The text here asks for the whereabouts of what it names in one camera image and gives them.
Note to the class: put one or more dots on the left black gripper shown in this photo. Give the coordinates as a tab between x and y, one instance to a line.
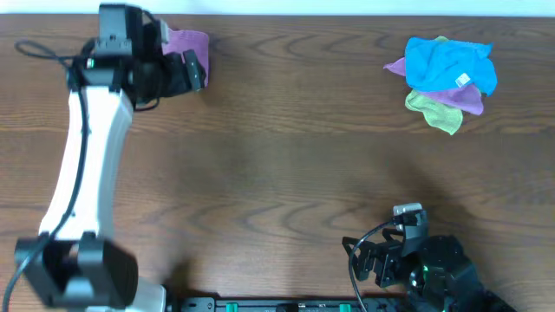
184	73

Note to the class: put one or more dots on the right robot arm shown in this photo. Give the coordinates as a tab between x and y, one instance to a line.
435	272

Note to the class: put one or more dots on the purple cloth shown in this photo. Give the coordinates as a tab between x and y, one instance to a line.
467	99
182	40

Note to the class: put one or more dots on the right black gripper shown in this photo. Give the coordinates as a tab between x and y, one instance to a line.
387	252

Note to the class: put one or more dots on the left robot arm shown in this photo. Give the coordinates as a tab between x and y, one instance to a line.
73	262

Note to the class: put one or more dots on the blue cloth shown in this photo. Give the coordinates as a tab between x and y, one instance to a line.
433	65

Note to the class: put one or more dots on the crumpled green cloth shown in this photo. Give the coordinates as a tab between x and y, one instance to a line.
436	114

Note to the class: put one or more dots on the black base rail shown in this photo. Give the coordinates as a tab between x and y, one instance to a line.
212	304

